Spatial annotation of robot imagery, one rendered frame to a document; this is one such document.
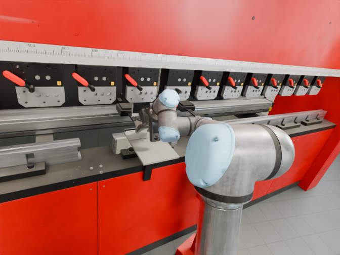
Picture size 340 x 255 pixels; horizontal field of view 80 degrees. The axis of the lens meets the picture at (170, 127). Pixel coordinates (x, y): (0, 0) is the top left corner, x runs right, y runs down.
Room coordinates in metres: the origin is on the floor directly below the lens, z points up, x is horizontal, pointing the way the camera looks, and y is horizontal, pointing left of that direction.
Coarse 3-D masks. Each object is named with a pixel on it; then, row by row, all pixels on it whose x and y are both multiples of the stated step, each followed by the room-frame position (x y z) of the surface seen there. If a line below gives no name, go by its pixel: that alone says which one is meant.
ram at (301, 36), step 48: (0, 0) 0.64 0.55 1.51; (48, 0) 0.71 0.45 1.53; (96, 0) 0.79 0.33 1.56; (144, 0) 0.88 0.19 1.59; (192, 0) 1.00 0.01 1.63; (240, 0) 1.15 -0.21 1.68; (288, 0) 1.35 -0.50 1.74; (336, 0) 1.61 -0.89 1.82; (96, 48) 0.79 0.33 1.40; (144, 48) 0.89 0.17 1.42; (192, 48) 1.03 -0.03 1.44; (240, 48) 1.21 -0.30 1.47; (288, 48) 1.45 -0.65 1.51; (336, 48) 1.79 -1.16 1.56
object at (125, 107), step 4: (116, 104) 1.15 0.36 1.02; (120, 104) 1.14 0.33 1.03; (124, 104) 1.15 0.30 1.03; (128, 104) 1.16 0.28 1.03; (116, 108) 1.14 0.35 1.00; (120, 108) 1.10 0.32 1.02; (124, 108) 1.09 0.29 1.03; (128, 108) 1.11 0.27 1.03; (120, 112) 1.07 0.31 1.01; (124, 112) 1.08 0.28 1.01; (128, 112) 1.10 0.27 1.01; (132, 116) 1.06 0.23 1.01; (132, 120) 1.02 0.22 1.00
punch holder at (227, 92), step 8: (224, 72) 1.23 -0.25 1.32; (232, 72) 1.20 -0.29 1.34; (240, 72) 1.24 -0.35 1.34; (224, 80) 1.21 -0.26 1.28; (240, 80) 1.25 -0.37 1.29; (224, 88) 1.20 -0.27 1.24; (232, 88) 1.22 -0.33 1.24; (240, 88) 1.26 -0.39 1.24; (224, 96) 1.20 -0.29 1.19; (232, 96) 1.23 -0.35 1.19
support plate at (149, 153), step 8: (128, 136) 0.85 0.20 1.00; (136, 136) 0.86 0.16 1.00; (144, 136) 0.88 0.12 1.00; (136, 144) 0.79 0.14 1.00; (144, 144) 0.81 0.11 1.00; (152, 144) 0.82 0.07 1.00; (160, 144) 0.83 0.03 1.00; (168, 144) 0.85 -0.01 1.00; (136, 152) 0.74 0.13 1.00; (144, 152) 0.74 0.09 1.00; (152, 152) 0.76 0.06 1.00; (160, 152) 0.77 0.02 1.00; (168, 152) 0.78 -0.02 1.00; (144, 160) 0.69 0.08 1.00; (152, 160) 0.70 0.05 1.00; (160, 160) 0.71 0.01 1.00
